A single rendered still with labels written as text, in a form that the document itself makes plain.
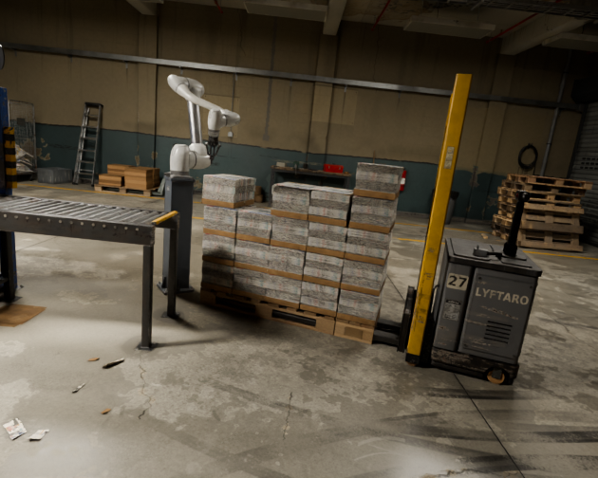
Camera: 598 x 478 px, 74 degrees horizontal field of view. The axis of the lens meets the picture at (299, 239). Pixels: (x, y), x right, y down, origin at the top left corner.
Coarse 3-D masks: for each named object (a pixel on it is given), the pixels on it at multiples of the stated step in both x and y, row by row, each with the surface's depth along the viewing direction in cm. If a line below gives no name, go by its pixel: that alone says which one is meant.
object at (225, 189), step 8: (208, 176) 312; (216, 176) 310; (224, 176) 316; (208, 184) 313; (216, 184) 312; (224, 184) 309; (232, 184) 306; (240, 184) 314; (208, 192) 315; (216, 192) 312; (224, 192) 310; (232, 192) 308; (240, 192) 317; (224, 200) 311; (232, 200) 310; (240, 200) 320
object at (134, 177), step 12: (108, 168) 889; (120, 168) 888; (132, 168) 856; (144, 168) 889; (156, 168) 918; (108, 180) 855; (120, 180) 856; (132, 180) 855; (144, 180) 855; (156, 180) 910; (108, 192) 859; (120, 192) 859; (144, 192) 859
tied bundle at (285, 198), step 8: (280, 192) 294; (288, 192) 292; (296, 192) 290; (304, 192) 288; (272, 200) 297; (280, 200) 296; (288, 200) 294; (296, 200) 292; (304, 200) 290; (272, 208) 298; (280, 208) 296; (288, 208) 294; (296, 208) 292; (304, 208) 291
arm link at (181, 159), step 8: (176, 144) 330; (184, 144) 333; (176, 152) 327; (184, 152) 328; (192, 152) 337; (176, 160) 327; (184, 160) 329; (192, 160) 336; (176, 168) 329; (184, 168) 331
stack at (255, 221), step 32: (224, 224) 313; (256, 224) 305; (288, 224) 297; (320, 224) 289; (224, 256) 318; (256, 256) 309; (288, 256) 300; (320, 256) 293; (256, 288) 315; (288, 288) 306; (320, 288) 298; (320, 320) 302
